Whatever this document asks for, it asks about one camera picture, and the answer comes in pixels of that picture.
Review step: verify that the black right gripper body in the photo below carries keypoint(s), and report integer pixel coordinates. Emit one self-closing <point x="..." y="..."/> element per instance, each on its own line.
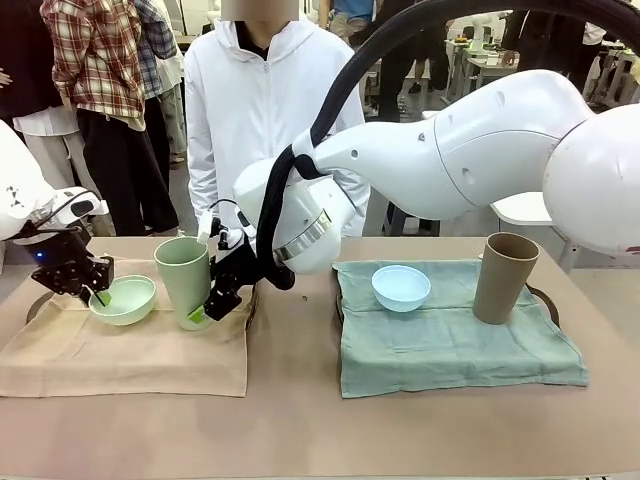
<point x="235" y="265"/>

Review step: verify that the person in white jacket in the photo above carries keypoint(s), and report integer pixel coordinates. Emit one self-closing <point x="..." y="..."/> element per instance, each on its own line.
<point x="260" y="100"/>

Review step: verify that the beige cloth mat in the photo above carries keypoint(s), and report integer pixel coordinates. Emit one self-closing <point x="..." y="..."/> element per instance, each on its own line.
<point x="125" y="360"/>

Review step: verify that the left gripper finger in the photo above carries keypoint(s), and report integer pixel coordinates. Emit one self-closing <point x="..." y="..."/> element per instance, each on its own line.
<point x="60" y="282"/>
<point x="100" y="275"/>

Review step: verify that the person's right forearm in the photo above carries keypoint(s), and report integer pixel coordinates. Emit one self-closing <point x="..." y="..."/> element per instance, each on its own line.
<point x="202" y="200"/>

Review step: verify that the bystander in black dress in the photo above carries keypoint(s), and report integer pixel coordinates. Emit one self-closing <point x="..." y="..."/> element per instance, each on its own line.
<point x="520" y="40"/>

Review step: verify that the teal cloth mat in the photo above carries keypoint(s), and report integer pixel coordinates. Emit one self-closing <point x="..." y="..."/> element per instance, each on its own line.
<point x="450" y="350"/>

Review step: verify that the bystander in beige trousers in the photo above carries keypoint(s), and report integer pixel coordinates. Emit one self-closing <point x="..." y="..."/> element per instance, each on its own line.
<point x="25" y="50"/>

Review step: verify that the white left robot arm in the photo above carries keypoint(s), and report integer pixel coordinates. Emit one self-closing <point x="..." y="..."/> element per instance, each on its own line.
<point x="15" y="200"/>

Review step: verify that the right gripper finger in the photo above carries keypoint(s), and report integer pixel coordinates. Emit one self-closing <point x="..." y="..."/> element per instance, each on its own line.
<point x="222" y="302"/>
<point x="216" y="272"/>

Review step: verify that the light blue bowl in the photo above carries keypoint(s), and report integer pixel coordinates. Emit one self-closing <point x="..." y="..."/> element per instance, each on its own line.
<point x="400" y="292"/>

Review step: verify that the light green bowl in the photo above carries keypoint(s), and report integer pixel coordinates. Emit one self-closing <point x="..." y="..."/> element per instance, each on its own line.
<point x="130" y="310"/>

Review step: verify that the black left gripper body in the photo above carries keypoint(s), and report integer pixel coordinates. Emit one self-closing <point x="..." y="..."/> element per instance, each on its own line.
<point x="55" y="252"/>

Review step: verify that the tall brown cup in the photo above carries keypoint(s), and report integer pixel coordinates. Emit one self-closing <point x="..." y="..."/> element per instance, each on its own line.
<point x="500" y="285"/>

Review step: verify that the bystander in blue plaid shirt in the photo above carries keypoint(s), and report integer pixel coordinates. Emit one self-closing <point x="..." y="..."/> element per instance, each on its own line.
<point x="160" y="40"/>

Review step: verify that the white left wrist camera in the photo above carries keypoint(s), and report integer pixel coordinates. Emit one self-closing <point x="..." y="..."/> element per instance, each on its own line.
<point x="82" y="205"/>

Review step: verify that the white side table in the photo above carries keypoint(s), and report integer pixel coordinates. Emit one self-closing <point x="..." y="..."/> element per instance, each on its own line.
<point x="520" y="212"/>

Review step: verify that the bystander in red plaid shirt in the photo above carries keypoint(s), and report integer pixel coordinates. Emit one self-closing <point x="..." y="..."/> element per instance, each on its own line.
<point x="100" y="50"/>

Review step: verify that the tall light green cup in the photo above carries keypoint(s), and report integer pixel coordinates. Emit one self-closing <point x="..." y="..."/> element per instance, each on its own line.
<point x="175" y="285"/>

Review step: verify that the dark tray under teal cloth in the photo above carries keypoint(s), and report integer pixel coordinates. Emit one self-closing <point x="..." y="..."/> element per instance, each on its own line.
<point x="554" y="309"/>

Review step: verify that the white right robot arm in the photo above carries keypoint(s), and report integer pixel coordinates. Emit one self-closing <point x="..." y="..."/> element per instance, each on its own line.
<point x="450" y="150"/>

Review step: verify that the person's left forearm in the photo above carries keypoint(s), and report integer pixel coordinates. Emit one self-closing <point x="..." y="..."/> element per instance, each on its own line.
<point x="356" y="215"/>

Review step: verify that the bystander in dark trousers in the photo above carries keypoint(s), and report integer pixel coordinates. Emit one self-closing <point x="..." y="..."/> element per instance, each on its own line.
<point x="400" y="75"/>

